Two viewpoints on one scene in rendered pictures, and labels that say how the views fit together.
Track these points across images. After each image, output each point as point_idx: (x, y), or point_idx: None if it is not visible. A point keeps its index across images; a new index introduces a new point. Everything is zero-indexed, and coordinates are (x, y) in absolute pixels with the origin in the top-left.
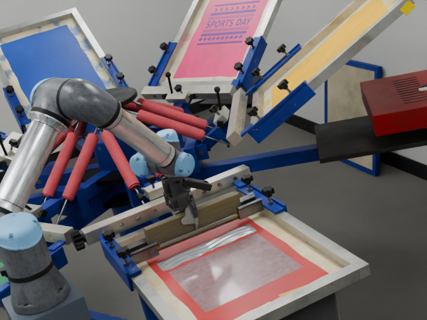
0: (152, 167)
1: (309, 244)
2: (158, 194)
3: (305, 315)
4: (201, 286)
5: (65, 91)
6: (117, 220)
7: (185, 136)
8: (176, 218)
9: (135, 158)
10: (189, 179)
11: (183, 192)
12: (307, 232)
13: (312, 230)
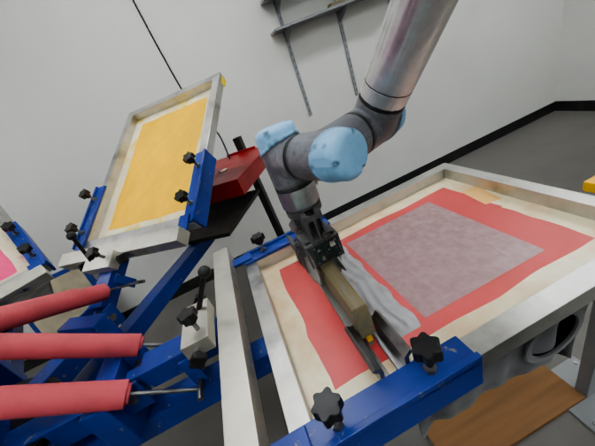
0: (366, 140)
1: (387, 205)
2: (212, 330)
3: None
4: (471, 266)
5: None
6: (251, 406)
7: (84, 305)
8: (338, 270)
9: (349, 130)
10: None
11: (325, 224)
12: (377, 199)
13: (376, 196)
